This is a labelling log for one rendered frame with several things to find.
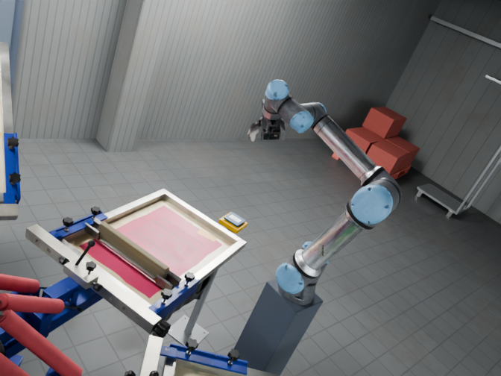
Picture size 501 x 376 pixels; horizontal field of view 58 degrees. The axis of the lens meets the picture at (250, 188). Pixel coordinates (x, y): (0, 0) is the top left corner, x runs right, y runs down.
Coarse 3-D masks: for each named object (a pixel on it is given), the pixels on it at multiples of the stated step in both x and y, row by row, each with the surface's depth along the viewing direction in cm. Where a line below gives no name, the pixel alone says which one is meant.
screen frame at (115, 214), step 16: (160, 192) 252; (128, 208) 228; (192, 208) 250; (208, 224) 245; (64, 240) 192; (240, 240) 240; (80, 256) 187; (224, 256) 223; (208, 272) 208; (128, 288) 181; (144, 304) 177
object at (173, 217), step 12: (144, 216) 233; (156, 216) 237; (168, 216) 241; (180, 216) 245; (120, 228) 218; (132, 228) 221; (96, 240) 204; (132, 240) 213; (96, 252) 198; (108, 252) 200; (108, 264) 194; (120, 264) 197
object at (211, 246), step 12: (192, 228) 240; (204, 240) 234; (216, 240) 238; (204, 252) 226; (168, 264) 208; (180, 264) 211; (192, 264) 214; (120, 276) 190; (132, 276) 193; (144, 276) 196; (144, 288) 190; (156, 288) 192
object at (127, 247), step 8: (104, 224) 200; (104, 232) 199; (112, 232) 197; (112, 240) 198; (120, 240) 196; (128, 240) 196; (120, 248) 197; (128, 248) 195; (136, 248) 193; (128, 256) 196; (136, 256) 194; (144, 256) 192; (152, 256) 193; (144, 264) 193; (152, 264) 191; (160, 264) 190; (152, 272) 192; (160, 272) 190
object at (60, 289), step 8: (64, 280) 166; (72, 280) 168; (48, 288) 160; (56, 288) 162; (64, 288) 163; (72, 288) 164; (80, 288) 168; (48, 296) 158; (56, 296) 159; (64, 296) 162
